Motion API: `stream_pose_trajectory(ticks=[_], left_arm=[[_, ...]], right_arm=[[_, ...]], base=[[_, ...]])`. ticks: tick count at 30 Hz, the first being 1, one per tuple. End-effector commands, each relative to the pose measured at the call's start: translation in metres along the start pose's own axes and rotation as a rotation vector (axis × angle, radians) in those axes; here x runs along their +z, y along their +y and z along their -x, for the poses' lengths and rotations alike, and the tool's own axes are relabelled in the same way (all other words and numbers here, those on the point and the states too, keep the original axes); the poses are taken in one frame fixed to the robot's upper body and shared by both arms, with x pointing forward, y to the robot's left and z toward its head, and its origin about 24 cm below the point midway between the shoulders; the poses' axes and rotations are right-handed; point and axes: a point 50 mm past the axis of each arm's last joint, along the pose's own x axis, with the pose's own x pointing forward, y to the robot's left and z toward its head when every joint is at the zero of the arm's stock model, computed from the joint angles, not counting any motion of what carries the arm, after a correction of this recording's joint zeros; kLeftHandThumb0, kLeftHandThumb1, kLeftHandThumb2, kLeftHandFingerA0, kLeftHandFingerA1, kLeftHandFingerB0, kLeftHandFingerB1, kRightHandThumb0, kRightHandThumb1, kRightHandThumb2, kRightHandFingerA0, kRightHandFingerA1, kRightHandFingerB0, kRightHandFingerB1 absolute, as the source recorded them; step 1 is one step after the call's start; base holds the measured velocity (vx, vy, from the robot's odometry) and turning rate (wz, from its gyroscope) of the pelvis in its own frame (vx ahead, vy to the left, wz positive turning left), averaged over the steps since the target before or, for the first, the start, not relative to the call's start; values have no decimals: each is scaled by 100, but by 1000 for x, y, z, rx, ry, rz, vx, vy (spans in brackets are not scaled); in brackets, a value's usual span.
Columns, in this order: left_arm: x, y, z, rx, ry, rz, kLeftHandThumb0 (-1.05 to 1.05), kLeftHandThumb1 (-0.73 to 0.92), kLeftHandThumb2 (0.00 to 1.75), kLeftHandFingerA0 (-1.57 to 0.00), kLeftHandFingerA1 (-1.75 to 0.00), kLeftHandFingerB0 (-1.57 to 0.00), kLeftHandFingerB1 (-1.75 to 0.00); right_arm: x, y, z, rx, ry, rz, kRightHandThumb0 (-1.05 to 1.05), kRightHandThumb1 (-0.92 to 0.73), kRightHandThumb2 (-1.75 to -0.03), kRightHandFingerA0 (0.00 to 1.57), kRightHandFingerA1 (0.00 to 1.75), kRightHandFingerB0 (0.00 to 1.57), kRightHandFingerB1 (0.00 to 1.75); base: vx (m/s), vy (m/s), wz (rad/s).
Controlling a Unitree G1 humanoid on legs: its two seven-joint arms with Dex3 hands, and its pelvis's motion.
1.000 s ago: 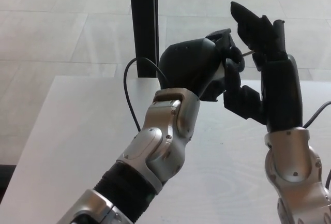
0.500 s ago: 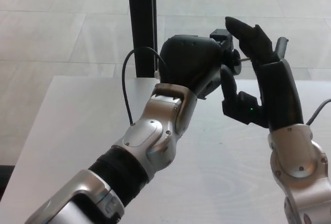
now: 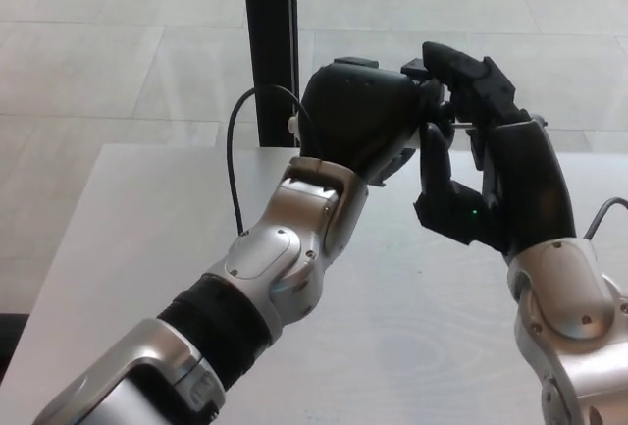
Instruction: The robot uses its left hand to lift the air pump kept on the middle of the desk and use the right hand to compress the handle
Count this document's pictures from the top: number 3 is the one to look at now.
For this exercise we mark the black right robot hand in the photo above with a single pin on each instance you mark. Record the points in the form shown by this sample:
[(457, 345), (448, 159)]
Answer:
[(525, 179)]

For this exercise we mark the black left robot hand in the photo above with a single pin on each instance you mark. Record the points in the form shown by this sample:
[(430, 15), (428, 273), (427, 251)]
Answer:
[(353, 116)]

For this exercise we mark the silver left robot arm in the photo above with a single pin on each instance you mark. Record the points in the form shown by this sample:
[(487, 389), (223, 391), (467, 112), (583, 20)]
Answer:
[(275, 258)]

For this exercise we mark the black metal post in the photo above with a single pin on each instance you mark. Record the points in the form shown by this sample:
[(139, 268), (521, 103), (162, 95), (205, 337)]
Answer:
[(270, 17)]

